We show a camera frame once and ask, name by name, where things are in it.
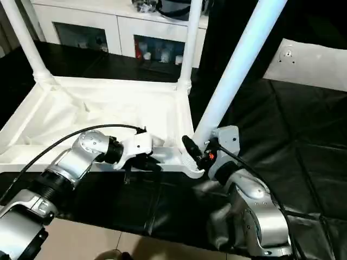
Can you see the white plastic table leg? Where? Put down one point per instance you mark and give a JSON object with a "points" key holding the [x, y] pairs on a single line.
{"points": [[190, 43], [238, 65], [24, 38]]}

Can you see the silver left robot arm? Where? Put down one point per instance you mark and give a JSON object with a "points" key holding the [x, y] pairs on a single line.
{"points": [[49, 184]]}

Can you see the black work mat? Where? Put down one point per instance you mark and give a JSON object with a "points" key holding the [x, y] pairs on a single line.
{"points": [[303, 135]]}

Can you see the black cabinet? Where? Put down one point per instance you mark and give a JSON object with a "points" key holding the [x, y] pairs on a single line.
{"points": [[227, 27]]}

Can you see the white flat panel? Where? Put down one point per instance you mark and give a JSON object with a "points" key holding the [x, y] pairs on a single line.
{"points": [[309, 65]]}

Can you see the grey bag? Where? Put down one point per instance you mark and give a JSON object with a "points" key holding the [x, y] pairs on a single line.
{"points": [[179, 5]]}

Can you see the white glass-door cabinet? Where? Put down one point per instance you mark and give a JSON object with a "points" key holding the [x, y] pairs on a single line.
{"points": [[97, 24]]}

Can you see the clear small items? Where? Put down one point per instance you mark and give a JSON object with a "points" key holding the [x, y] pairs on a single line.
{"points": [[143, 5]]}

